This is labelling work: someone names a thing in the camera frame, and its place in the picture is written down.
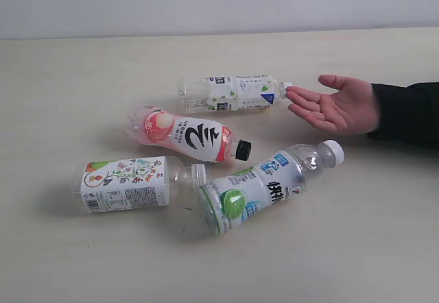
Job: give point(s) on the person's open hand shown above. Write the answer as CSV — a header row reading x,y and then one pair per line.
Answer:
x,y
353,109

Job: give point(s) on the Suntory oolong tea bottle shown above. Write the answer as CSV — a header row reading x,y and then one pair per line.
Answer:
x,y
230,93

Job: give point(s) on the green lime label bottle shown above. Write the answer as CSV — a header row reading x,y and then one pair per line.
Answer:
x,y
230,200

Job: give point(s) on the pink peach soda bottle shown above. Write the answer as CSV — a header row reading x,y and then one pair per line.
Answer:
x,y
201,139

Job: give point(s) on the floral label clear bottle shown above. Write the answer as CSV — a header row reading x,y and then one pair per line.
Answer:
x,y
133,184

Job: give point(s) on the black sleeved forearm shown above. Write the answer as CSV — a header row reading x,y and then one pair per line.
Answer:
x,y
407,114

